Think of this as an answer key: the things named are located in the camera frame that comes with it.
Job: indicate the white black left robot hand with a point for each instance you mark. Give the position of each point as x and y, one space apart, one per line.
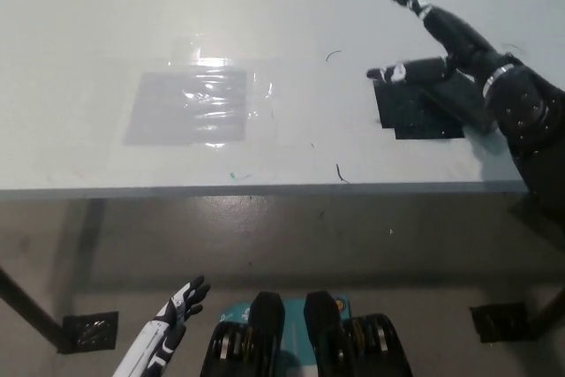
154 341

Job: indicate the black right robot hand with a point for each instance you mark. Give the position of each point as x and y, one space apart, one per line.
459 32

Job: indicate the black tape patch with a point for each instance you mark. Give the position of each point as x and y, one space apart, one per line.
401 112

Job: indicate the black table leg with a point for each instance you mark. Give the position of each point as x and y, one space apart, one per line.
26 302

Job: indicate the clear plastic film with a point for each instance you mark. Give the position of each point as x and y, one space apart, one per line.
260 94

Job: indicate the grey paper sheet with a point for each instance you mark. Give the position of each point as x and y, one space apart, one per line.
154 112

